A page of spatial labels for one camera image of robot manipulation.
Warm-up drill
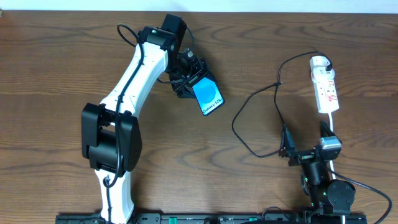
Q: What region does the white power strip cord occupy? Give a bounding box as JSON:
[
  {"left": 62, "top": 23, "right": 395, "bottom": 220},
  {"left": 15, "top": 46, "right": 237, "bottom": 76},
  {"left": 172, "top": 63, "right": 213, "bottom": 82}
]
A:
[{"left": 327, "top": 112, "right": 337, "bottom": 180}]

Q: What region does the blue Galaxy smartphone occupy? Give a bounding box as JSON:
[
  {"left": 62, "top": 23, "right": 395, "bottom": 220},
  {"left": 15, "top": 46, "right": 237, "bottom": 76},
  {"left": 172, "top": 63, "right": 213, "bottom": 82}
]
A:
[{"left": 193, "top": 78, "right": 224, "bottom": 116}]

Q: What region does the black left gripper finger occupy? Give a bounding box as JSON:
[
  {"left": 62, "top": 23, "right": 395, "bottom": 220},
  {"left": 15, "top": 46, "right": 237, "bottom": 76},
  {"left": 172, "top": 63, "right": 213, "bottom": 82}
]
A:
[
  {"left": 198, "top": 67, "right": 217, "bottom": 83},
  {"left": 177, "top": 85, "right": 196, "bottom": 99}
]

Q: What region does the black charging cable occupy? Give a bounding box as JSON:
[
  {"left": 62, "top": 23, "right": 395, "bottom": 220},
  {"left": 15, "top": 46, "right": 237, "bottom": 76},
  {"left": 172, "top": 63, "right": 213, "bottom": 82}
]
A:
[{"left": 231, "top": 50, "right": 333, "bottom": 159}]

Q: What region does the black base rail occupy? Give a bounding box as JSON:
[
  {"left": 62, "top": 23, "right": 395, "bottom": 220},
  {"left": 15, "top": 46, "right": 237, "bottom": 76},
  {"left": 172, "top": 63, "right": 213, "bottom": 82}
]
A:
[{"left": 55, "top": 212, "right": 368, "bottom": 224}]

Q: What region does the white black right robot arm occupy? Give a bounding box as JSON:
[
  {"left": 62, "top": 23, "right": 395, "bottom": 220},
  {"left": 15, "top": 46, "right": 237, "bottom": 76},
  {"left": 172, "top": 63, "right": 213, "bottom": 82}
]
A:
[{"left": 279, "top": 121, "right": 356, "bottom": 223}]

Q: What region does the white USB charger adapter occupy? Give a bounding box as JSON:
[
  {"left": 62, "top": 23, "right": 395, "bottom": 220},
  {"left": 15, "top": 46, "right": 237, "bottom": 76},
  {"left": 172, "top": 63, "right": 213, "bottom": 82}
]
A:
[{"left": 310, "top": 56, "right": 335, "bottom": 83}]

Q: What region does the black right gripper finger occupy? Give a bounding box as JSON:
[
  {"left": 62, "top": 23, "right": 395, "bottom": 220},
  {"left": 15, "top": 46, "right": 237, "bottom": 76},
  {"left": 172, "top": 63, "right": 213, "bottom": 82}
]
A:
[
  {"left": 320, "top": 121, "right": 342, "bottom": 144},
  {"left": 281, "top": 124, "right": 296, "bottom": 151}
]

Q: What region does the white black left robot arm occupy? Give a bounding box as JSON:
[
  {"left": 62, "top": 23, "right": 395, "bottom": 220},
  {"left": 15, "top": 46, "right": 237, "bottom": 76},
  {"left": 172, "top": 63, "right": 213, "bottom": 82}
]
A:
[{"left": 81, "top": 14, "right": 224, "bottom": 223}]

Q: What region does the white power strip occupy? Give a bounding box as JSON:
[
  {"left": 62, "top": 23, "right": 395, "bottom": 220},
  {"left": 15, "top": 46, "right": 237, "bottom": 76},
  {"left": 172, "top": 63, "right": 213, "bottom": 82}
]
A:
[{"left": 311, "top": 73, "right": 340, "bottom": 114}]

